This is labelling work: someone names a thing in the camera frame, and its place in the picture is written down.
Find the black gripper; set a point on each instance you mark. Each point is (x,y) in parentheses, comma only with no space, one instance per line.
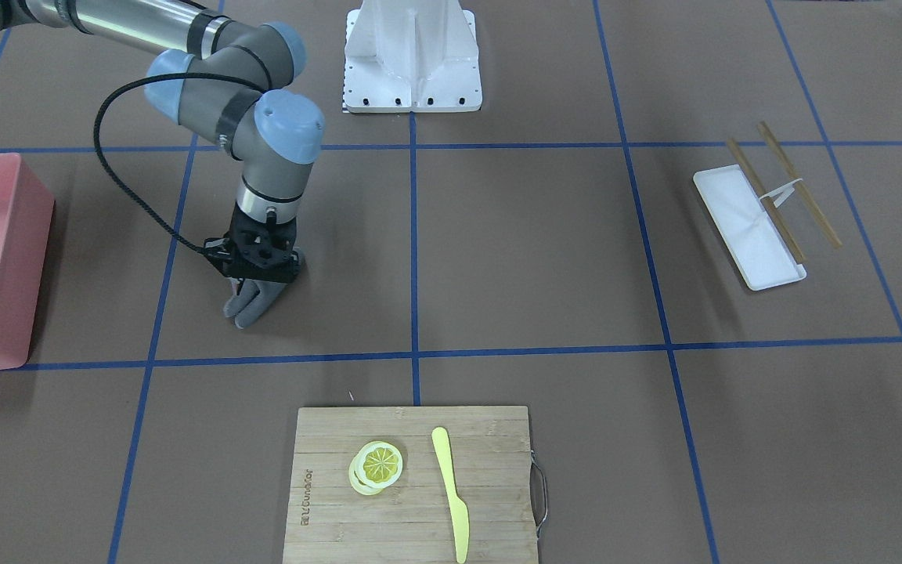
(300,261)

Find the grey wiping cloth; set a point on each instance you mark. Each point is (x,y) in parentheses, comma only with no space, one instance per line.
(249,299)

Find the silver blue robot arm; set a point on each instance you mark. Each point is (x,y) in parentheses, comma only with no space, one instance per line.
(228,83)

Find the yellow lemon slice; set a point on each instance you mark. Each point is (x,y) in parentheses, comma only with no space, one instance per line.
(375,468)

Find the wooden cutting board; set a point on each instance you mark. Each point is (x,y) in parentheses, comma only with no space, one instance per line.
(328,521)

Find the yellow plastic knife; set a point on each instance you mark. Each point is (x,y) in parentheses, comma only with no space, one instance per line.
(458,509)

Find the wooden chopstick near tray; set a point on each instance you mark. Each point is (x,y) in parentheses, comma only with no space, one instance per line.
(766,201)

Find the white rectangular tray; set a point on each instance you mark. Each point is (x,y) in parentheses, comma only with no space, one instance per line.
(756,247)

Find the wooden chopstick outer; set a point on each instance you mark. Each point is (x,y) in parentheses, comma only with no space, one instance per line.
(799,184)

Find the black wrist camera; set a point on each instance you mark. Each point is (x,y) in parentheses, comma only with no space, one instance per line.
(219,253)

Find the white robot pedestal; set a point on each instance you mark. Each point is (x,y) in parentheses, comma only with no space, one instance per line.
(411,56)

